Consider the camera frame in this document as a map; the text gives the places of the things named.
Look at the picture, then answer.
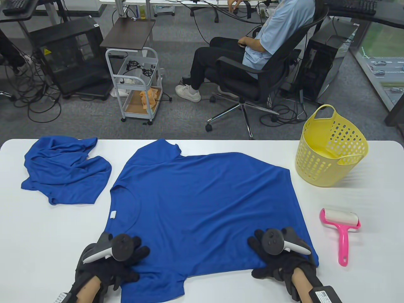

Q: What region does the person's left forearm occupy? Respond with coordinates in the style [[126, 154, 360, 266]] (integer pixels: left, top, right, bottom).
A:
[[76, 274, 103, 303]]

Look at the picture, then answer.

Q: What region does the person's left hand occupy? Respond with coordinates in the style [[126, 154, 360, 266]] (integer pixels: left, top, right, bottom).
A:
[[75, 235, 150, 292]]

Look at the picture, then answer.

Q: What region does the small white storage cart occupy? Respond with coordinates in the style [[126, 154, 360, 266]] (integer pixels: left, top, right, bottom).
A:
[[154, 4, 175, 17]]

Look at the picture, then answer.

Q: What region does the brown side table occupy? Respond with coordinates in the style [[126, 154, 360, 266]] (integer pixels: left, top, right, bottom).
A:
[[100, 18, 156, 52]]

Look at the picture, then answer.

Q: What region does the person's right hand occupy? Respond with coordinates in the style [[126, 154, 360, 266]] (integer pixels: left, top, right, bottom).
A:
[[248, 229, 316, 282]]

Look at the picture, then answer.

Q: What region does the person's right forearm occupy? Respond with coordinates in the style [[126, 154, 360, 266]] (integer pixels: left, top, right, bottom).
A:
[[290, 268, 313, 303]]

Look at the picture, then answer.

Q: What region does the black keyboard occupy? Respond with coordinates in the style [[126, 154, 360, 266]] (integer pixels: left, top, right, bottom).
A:
[[327, 0, 377, 15], [3, 0, 38, 15]]

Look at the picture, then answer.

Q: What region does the orange cloth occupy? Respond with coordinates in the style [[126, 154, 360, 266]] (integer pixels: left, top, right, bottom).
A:
[[140, 88, 160, 110]]

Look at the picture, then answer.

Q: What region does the black right wrist camera strap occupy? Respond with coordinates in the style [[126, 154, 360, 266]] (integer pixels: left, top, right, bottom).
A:
[[308, 286, 343, 303]]

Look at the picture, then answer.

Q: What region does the pink lint roller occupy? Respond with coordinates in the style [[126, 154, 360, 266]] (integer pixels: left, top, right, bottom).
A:
[[319, 208, 361, 267]]

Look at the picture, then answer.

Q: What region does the white rolling cart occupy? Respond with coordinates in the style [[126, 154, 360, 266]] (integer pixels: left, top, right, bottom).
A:
[[105, 47, 164, 125]]

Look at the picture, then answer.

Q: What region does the black mesh office chair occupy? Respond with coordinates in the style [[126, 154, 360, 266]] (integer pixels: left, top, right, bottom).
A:
[[205, 6, 329, 140]]

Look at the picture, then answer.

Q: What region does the black desk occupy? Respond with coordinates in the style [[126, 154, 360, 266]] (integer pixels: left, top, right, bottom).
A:
[[327, 0, 404, 30], [0, 0, 106, 24]]

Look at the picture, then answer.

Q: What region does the black open computer case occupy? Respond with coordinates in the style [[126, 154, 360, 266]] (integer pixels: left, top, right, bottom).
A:
[[28, 16, 114, 100]]

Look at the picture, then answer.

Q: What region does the dark grey hand controller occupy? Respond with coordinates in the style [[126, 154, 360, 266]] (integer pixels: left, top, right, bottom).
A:
[[82, 232, 142, 264], [261, 227, 311, 255]]

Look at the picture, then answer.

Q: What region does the dark grey right hand controller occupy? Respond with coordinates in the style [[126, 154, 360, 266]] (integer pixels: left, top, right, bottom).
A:
[[261, 227, 311, 255]]

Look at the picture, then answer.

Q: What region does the white desk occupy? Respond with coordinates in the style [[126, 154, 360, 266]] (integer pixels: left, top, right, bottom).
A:
[[100, 0, 278, 18]]

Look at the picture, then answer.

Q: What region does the black computer tower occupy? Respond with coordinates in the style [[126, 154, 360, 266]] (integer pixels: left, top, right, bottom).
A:
[[300, 19, 359, 103]]

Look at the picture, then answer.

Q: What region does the tangle of black cables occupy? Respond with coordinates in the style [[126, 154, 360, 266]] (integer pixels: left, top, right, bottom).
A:
[[260, 93, 308, 124], [0, 50, 62, 123]]

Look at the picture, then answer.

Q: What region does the blue t-shirt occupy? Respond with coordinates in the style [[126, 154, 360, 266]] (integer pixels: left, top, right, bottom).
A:
[[104, 139, 319, 303], [21, 136, 112, 205]]

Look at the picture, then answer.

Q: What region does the yellow perforated plastic basket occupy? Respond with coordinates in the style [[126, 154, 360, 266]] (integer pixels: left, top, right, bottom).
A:
[[295, 104, 369, 187]]

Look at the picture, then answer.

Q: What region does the dark grey left hand controller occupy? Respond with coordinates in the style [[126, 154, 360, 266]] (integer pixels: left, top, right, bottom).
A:
[[82, 232, 142, 264]]

